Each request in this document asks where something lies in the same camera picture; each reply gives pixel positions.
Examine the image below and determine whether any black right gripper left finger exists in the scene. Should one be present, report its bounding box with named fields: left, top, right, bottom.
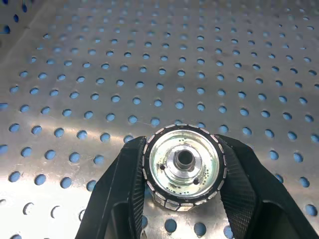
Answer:
left=74, top=135, right=148, bottom=239

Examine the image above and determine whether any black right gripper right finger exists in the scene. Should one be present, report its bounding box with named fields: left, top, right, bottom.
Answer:
left=214, top=134, right=319, bottom=239

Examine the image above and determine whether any metal cylinder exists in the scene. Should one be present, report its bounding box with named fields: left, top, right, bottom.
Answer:
left=142, top=123, right=229, bottom=213

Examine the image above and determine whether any perforated metal tray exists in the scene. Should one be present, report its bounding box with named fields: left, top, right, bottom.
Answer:
left=0, top=0, right=319, bottom=239

